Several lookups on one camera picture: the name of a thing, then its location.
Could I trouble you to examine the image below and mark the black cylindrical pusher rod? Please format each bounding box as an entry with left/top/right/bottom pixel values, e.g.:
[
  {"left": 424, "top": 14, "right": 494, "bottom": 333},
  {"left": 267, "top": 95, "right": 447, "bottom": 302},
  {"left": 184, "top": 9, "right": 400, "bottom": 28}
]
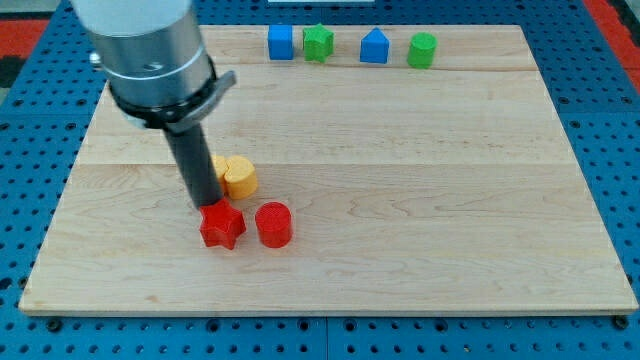
[{"left": 164, "top": 125, "right": 223, "bottom": 208}]

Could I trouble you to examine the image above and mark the yellow hexagon block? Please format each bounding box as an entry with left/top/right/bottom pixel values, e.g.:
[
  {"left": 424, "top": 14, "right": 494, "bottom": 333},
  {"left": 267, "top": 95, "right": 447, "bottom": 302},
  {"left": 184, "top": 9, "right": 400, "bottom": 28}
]
[{"left": 211, "top": 155, "right": 228, "bottom": 195}]

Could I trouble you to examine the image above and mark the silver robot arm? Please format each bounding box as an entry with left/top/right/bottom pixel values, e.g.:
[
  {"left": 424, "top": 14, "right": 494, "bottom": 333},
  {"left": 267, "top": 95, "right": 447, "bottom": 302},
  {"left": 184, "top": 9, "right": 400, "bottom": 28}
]
[{"left": 71, "top": 0, "right": 236, "bottom": 208}]

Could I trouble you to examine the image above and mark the yellow heart block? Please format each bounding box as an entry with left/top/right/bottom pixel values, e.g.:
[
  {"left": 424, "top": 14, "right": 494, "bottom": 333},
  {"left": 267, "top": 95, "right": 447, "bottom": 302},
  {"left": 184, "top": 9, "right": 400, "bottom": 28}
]
[{"left": 224, "top": 155, "right": 258, "bottom": 200}]

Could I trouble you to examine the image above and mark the red star block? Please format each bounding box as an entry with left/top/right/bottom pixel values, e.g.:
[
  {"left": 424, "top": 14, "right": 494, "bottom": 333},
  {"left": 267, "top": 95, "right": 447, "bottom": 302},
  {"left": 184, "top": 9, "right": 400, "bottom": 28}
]
[{"left": 199, "top": 198, "right": 246, "bottom": 250}]

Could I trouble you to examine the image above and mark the red cylinder block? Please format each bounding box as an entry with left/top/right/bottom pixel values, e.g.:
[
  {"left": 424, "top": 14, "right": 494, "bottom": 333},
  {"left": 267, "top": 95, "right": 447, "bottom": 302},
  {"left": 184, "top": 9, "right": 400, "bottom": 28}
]
[{"left": 255, "top": 202, "right": 293, "bottom": 248}]

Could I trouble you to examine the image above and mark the blue cube block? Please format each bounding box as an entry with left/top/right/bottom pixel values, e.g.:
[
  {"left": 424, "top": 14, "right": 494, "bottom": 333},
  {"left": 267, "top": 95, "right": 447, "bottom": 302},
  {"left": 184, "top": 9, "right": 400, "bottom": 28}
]
[{"left": 267, "top": 24, "right": 294, "bottom": 60}]

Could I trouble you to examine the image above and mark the green star block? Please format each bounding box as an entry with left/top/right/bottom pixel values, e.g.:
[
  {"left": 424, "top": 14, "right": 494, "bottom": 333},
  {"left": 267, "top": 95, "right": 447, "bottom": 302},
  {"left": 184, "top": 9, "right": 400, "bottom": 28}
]
[{"left": 303, "top": 24, "right": 334, "bottom": 63}]

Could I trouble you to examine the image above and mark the blue pentagon block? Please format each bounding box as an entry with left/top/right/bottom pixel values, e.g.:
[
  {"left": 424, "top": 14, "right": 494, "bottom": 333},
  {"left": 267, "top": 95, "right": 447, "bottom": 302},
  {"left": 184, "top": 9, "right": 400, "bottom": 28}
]
[{"left": 359, "top": 27, "right": 390, "bottom": 64}]

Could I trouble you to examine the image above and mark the green cylinder block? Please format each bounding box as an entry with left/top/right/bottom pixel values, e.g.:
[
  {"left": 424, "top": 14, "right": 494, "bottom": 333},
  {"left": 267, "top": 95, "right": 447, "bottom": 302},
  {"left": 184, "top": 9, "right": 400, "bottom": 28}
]
[{"left": 407, "top": 32, "right": 438, "bottom": 69}]

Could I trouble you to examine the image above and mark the wooden board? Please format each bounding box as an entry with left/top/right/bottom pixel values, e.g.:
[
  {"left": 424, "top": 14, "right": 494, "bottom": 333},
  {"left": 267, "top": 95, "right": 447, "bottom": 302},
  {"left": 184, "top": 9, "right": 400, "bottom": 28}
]
[{"left": 19, "top": 25, "right": 638, "bottom": 317}]

